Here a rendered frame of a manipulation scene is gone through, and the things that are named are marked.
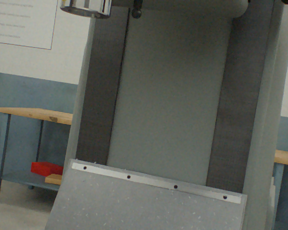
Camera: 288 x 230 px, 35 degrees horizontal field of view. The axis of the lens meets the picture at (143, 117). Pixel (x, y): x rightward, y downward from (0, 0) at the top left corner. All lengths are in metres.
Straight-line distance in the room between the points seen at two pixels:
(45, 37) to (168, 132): 4.55
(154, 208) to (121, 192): 0.06
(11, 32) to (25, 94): 0.73
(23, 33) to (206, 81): 4.72
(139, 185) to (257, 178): 0.20
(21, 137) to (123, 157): 4.57
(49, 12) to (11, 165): 1.77
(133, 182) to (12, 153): 4.67
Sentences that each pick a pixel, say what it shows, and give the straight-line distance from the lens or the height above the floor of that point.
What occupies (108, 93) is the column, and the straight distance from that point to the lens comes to 0.82.
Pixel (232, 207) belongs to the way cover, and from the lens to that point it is 0.77.
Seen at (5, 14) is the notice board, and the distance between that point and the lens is 5.59.
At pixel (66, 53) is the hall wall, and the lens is 5.15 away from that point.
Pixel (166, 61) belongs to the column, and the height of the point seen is 1.27.
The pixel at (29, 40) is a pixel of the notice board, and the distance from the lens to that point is 5.38.
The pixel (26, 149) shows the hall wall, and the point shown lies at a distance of 5.34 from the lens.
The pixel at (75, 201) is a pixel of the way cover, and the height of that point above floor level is 1.01.
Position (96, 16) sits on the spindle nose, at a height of 1.28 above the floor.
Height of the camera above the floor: 1.21
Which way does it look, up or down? 3 degrees down
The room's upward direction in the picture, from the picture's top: 9 degrees clockwise
